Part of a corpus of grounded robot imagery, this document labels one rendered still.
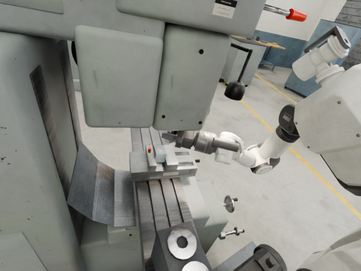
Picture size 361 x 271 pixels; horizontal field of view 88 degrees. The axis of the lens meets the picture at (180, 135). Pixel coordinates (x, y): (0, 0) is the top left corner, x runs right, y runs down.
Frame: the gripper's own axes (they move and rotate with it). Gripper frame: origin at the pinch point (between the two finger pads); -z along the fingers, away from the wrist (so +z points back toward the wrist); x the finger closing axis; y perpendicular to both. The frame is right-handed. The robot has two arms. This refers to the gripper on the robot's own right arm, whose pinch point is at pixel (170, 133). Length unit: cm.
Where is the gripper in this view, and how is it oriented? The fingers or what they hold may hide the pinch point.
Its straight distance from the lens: 75.6
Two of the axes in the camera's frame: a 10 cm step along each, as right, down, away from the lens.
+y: -1.9, 7.8, 5.9
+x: -1.7, 5.7, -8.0
